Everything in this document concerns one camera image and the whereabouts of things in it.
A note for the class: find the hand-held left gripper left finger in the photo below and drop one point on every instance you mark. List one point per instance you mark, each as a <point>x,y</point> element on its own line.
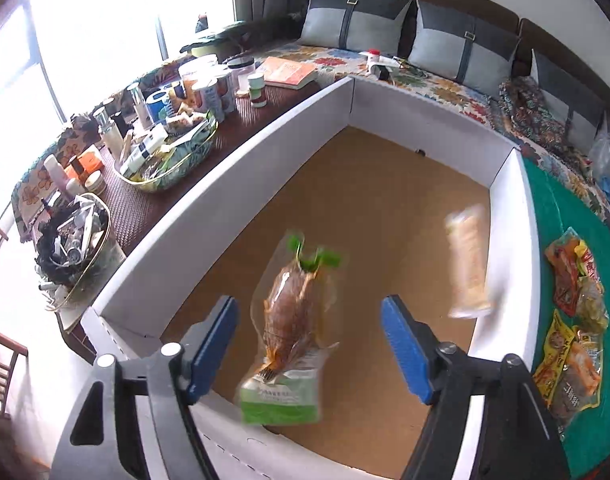
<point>212,350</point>

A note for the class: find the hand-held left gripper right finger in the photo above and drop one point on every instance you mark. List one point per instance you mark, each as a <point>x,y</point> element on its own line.
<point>407,350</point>

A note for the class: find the green label snack packet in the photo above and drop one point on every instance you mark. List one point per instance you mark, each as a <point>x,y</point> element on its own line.
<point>285,310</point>

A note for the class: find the beige snack packet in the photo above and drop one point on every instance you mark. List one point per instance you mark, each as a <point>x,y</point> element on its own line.
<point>467,260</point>

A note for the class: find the white cardboard box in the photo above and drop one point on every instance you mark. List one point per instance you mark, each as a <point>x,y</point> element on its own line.
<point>210,235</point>

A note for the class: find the yellow snack packet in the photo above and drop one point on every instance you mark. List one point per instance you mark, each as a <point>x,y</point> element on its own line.
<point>552,350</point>

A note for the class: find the red fish snack packet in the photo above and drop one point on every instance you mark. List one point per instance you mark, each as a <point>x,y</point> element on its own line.
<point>562,270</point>

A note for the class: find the brown snack packet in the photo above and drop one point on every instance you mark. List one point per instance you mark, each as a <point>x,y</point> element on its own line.
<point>575,400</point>

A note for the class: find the glass bowl of dark items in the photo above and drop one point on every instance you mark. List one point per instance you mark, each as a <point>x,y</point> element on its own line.
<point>75,240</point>

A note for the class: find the glass tray green rim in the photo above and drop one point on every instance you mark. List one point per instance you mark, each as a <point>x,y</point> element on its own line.
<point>180,160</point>

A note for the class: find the small round jar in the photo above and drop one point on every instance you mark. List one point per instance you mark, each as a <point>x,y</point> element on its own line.
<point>94,184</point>

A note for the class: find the wooden chair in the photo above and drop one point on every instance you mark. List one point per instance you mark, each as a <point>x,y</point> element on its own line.
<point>5,355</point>

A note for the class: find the blue white tube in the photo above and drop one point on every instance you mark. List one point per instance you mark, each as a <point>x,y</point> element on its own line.
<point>145,147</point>

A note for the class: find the orange box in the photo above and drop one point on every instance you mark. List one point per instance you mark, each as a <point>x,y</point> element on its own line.
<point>87,165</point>

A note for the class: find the brown woven side table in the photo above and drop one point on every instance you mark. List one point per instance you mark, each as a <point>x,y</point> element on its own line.
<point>265,115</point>

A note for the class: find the printed drink can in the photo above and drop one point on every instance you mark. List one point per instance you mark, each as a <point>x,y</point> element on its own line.
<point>215,95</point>

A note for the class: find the clear tall bottle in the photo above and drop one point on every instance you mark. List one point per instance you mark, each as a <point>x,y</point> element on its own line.
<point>137,105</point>

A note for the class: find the small green lid jar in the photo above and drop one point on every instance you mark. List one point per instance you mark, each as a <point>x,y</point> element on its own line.
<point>257,89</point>

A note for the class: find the dark patterned cushion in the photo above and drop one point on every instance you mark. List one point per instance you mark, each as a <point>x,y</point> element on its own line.
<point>535,115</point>

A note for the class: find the large clear jar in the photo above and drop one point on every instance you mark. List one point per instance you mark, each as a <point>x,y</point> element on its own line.
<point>197,77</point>

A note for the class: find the clear plastic bag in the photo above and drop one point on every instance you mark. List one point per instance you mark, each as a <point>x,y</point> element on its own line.
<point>607,157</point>

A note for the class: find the black lid jar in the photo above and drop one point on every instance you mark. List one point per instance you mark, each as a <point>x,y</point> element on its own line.
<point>241,72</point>

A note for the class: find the orange book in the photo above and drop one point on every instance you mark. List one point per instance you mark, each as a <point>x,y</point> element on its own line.
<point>290,72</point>

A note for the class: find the white bottle red cap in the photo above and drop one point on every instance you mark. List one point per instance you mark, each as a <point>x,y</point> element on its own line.
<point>374,60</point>

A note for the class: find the grey two-tone pillow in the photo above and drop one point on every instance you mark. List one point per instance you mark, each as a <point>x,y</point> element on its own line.
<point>355,20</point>
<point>560,85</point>
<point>460,45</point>

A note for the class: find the dark green hat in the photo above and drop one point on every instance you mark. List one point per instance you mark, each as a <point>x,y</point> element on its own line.
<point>215,37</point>

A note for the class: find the window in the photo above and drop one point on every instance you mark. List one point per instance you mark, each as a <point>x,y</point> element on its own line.
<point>161,35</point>

